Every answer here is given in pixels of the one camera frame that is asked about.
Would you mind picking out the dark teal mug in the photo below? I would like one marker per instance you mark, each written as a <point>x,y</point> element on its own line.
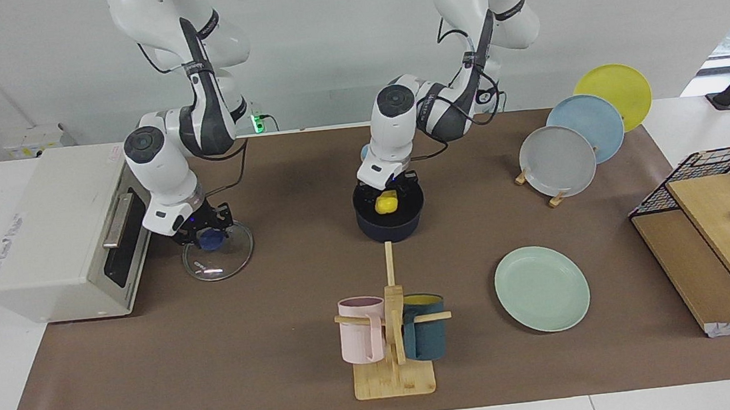
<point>428,336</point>

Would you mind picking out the white toaster oven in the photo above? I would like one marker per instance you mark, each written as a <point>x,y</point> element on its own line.
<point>47,242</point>

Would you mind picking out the brown wooden cutting board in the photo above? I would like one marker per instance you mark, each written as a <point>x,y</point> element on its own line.
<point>686,268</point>

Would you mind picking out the dark blue saucepan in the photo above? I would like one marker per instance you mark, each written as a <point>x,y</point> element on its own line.
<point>391,228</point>

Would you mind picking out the glass lid with blue knob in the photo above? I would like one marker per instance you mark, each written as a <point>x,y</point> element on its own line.
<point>229,258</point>

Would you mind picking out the grey plate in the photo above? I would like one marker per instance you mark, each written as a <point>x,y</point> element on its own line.
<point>556,163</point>

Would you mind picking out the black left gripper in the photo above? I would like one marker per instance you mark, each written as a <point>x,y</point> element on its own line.
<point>396,182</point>

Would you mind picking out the light blue plate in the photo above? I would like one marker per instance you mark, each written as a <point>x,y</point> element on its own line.
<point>595,126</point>

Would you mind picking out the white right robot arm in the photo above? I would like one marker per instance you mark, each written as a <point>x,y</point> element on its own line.
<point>161,171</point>

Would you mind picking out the brown table mat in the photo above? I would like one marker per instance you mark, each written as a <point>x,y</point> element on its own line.
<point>252,350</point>

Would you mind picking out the pink mug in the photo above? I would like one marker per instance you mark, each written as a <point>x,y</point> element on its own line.
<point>358,339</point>

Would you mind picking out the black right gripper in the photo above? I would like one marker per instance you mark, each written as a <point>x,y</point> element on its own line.
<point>209,218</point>

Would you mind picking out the yellow plate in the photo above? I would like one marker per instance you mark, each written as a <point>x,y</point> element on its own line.
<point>618,87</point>

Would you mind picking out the wooden mug rack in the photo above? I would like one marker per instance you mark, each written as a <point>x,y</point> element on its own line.
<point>395,379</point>

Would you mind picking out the white power strip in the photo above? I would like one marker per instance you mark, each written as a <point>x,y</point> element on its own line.
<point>30,140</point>

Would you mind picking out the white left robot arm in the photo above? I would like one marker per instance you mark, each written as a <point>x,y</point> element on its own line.
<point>397,121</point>

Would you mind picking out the pale green plate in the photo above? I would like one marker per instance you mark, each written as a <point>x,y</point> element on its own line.
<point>540,288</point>

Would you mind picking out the wooden plate rack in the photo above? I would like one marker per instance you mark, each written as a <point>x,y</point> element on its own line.
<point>557,200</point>

